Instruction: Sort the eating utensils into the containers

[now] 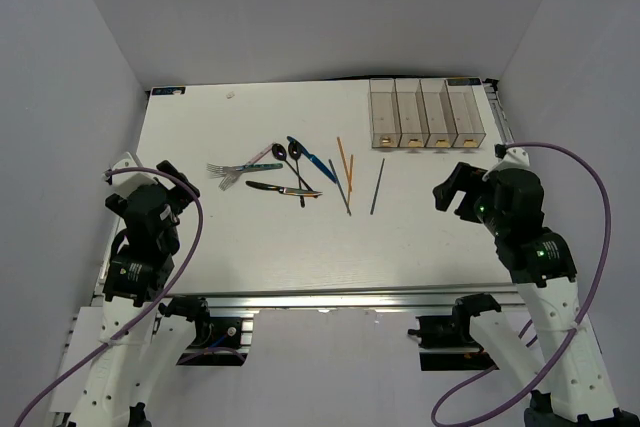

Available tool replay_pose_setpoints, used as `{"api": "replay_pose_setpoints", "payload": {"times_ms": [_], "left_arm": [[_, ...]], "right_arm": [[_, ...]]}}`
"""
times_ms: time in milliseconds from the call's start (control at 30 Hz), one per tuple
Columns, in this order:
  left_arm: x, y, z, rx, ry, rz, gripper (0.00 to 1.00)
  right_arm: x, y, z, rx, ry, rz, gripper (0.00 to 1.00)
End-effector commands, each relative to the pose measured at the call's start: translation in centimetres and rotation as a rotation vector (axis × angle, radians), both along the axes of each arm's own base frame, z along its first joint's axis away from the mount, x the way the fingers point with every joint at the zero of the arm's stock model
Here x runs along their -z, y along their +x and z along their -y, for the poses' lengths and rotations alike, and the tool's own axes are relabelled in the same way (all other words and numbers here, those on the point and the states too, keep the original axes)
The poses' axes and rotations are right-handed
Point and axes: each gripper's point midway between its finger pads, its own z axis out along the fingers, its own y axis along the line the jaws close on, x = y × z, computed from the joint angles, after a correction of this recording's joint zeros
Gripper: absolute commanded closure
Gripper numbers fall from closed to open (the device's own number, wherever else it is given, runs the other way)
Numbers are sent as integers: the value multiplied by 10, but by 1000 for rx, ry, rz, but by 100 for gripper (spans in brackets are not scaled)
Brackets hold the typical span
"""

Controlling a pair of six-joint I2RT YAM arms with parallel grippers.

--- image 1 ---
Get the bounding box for grey chopstick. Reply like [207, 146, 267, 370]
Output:
[369, 158, 386, 215]
[328, 159, 352, 217]

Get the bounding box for orange chopstick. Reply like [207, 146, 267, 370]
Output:
[336, 136, 350, 180]
[348, 154, 354, 194]

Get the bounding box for black knife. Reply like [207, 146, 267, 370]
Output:
[245, 181, 322, 198]

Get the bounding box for black spoon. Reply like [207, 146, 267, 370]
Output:
[288, 141, 302, 188]
[271, 143, 312, 191]

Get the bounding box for blue knife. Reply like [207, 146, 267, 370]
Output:
[287, 136, 337, 184]

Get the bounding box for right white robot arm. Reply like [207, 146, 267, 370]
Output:
[433, 162, 639, 426]

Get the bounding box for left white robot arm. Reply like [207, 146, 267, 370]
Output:
[68, 157, 212, 426]

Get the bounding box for clear container compartment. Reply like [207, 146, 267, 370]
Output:
[420, 78, 457, 149]
[369, 78, 401, 149]
[446, 80, 486, 149]
[395, 78, 429, 149]

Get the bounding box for left blue label sticker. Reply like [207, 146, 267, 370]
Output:
[150, 86, 186, 96]

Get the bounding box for blue label sticker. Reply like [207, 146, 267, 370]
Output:
[447, 78, 482, 87]
[150, 86, 186, 96]

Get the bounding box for right blue label sticker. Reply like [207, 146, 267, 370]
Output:
[447, 78, 482, 87]

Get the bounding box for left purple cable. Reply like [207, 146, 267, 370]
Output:
[12, 166, 204, 427]

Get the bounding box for purple cable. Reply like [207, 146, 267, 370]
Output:
[429, 140, 612, 427]
[12, 166, 204, 427]

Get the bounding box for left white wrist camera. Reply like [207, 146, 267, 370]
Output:
[102, 152, 153, 198]

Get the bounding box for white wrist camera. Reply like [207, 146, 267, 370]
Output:
[483, 144, 530, 182]
[102, 152, 153, 198]

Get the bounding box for green handled fork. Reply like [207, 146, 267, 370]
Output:
[206, 163, 283, 178]

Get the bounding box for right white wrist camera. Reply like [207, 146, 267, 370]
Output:
[483, 144, 530, 182]

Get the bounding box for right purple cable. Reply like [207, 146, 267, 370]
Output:
[429, 140, 612, 427]

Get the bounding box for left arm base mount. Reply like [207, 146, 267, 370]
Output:
[157, 296, 247, 366]

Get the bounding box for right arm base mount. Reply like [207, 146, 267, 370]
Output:
[407, 293, 502, 372]

